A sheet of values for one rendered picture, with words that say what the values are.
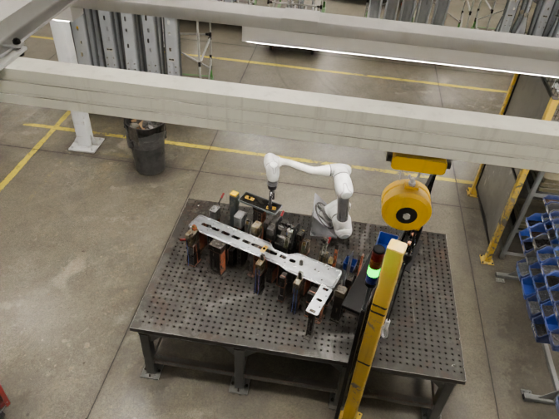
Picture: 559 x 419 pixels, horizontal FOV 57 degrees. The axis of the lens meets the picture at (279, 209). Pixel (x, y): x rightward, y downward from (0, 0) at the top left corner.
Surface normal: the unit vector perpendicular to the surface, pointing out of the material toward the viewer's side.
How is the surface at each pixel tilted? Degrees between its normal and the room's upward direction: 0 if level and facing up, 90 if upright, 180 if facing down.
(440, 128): 90
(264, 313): 0
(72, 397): 0
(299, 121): 90
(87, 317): 0
